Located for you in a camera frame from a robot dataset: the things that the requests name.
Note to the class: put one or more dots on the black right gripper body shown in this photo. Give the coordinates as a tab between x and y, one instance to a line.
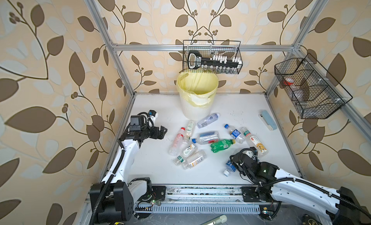
244	173

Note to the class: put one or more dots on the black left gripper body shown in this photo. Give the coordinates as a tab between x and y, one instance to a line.
148	132

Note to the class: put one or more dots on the clear bottle red cap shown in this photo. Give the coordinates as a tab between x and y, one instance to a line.
173	150

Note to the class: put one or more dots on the green sprite bottle yellow cap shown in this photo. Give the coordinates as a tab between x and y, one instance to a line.
222	145

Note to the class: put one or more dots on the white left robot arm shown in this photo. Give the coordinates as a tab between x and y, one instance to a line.
113	199

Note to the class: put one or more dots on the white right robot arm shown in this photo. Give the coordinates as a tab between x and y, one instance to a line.
273	184

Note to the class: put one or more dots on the white ribbed trash bin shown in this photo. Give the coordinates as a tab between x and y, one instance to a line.
196	106

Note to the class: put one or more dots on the yellow bin liner bag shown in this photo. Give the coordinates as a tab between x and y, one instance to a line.
197	89

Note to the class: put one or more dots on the capless bottle green red label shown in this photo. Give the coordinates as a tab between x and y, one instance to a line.
253	141

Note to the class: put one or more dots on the small bottle green white label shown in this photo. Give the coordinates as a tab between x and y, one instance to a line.
190	128

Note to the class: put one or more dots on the clear bottle yellow label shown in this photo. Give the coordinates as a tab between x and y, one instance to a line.
194	159

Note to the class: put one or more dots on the clear bottle blue pink label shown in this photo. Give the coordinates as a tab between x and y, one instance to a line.
207	138

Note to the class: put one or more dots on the red capped jar in basket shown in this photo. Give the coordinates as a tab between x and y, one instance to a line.
288	82

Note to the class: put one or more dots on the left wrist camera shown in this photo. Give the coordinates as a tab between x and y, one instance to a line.
152	116

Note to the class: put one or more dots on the metal base rail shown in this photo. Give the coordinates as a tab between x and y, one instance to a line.
206	194

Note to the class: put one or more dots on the black wire basket back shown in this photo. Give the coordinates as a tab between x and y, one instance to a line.
208	47

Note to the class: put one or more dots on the black wire basket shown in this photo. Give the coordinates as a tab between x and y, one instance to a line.
316	93
208	47

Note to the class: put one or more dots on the black wire basket right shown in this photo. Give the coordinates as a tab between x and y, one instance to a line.
316	93

